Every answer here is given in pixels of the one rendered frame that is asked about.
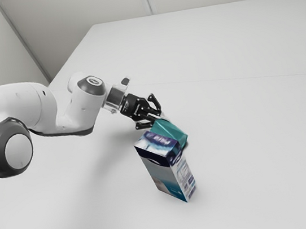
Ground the blue and white carton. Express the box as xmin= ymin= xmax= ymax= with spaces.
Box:
xmin=132 ymin=125 xmax=199 ymax=208

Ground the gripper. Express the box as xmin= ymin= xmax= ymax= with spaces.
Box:
xmin=117 ymin=89 xmax=165 ymax=133

